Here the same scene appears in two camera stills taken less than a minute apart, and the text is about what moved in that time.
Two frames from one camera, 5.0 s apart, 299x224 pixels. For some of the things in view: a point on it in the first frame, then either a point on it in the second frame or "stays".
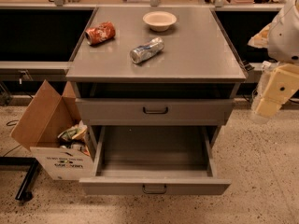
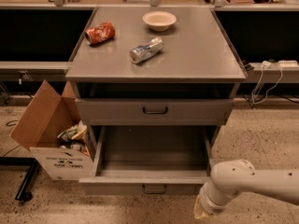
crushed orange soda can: (104, 32) stays
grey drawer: (152, 161) stays
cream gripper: (285, 36) → (206, 203)
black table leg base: (26, 187) stays
